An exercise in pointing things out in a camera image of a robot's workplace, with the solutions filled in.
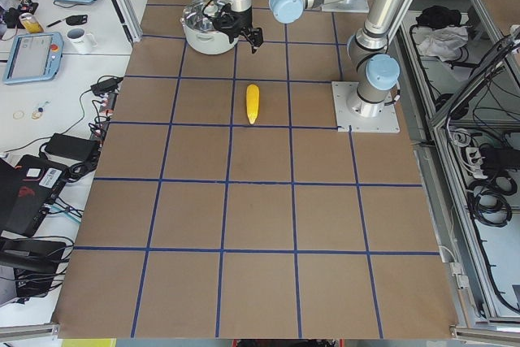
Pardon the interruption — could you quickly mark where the white power strip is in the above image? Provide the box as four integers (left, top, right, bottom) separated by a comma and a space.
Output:
464, 146, 488, 180

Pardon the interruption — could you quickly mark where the black monitor stand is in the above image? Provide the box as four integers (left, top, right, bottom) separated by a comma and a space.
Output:
1, 237, 73, 306

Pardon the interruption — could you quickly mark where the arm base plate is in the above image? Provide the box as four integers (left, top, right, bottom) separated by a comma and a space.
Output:
331, 81, 400, 133

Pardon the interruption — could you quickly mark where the lower teach pendant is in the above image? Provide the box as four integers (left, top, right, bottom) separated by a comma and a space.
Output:
2, 32, 63, 85

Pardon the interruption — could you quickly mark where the pale green cooking pot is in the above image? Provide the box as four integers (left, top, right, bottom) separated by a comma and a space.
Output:
182, 25, 238, 55

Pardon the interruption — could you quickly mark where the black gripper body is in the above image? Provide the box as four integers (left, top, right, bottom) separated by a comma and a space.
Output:
214, 3, 253, 43

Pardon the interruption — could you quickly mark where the yellow bottle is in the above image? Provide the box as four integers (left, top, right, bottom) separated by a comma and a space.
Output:
19, 13, 44, 33

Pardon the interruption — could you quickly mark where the yellow corn cob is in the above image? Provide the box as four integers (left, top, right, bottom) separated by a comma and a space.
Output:
245, 84, 260, 125

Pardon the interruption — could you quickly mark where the white cloth pile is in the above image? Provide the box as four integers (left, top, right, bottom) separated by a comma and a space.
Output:
418, 27, 469, 62

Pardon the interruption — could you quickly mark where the white mug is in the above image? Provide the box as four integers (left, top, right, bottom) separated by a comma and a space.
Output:
67, 28, 98, 54

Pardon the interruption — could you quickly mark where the glass pot lid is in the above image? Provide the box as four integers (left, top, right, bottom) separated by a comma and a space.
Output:
180, 0, 227, 33

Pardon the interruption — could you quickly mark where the black power brick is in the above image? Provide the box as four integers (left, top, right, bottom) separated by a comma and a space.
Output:
45, 133, 99, 162

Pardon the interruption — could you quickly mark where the black cloth pile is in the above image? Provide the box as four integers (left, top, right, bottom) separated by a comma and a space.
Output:
416, 6, 462, 29

